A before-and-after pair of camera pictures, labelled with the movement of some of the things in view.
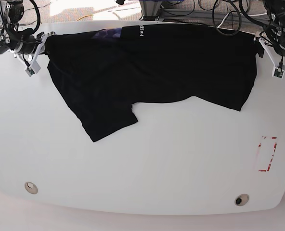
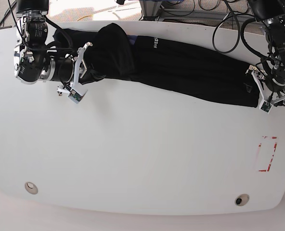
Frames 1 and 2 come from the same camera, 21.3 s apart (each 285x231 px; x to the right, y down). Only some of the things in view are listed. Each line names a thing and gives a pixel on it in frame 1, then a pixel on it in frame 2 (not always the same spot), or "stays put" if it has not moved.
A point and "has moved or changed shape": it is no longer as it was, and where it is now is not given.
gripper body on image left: x=29 y=44 to x=76 y=91
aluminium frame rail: x=151 y=10 stays put
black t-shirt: x=102 y=73 has moved or changed shape
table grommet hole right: x=241 y=199 stays put
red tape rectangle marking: x=276 y=143 stays put
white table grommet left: x=31 y=187 stays put
